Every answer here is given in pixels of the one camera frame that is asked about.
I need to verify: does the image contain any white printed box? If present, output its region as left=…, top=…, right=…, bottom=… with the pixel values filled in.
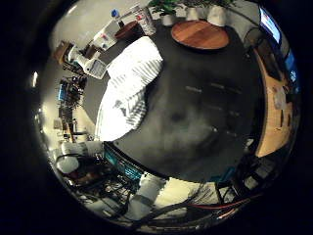
left=92, top=19, right=122, bottom=52

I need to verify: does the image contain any broad-leaf green plant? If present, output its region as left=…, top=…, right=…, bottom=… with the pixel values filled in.
left=148, top=0, right=184, bottom=16

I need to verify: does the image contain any cluttered equipment rack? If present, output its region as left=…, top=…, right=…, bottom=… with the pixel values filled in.
left=57, top=75, right=88, bottom=141

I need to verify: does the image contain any light wooden desk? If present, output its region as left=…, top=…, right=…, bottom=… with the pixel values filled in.
left=253, top=48, right=295, bottom=159

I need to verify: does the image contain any monitor with blue screen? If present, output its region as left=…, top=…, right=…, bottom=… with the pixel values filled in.
left=283, top=48, right=299, bottom=94

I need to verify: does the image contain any blue striped white cloth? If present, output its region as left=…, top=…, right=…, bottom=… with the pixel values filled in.
left=94, top=35, right=164, bottom=142

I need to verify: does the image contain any red cable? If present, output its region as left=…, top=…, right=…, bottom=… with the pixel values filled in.
left=188, top=194, right=262, bottom=212

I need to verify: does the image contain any white plant pot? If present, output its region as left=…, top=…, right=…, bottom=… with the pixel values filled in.
left=206, top=4, right=230, bottom=27
left=160, top=13, right=177, bottom=27
left=185, top=7, right=201, bottom=22

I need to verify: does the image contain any wooden shelf box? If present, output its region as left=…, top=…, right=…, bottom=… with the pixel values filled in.
left=53, top=40, right=74, bottom=65

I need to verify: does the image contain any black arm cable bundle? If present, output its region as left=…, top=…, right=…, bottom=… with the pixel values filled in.
left=130, top=188, right=262, bottom=227

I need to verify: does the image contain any white printed canister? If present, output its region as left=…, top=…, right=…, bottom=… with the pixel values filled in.
left=129, top=4, right=157, bottom=36

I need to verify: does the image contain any round wooden board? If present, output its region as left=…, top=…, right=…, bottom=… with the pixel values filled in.
left=170, top=19, right=231, bottom=51

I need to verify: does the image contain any monitor with white window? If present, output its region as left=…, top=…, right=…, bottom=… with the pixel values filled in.
left=258, top=6, right=284, bottom=46

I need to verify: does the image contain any dark brown round tray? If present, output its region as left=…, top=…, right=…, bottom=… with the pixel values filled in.
left=113, top=21, right=140, bottom=40

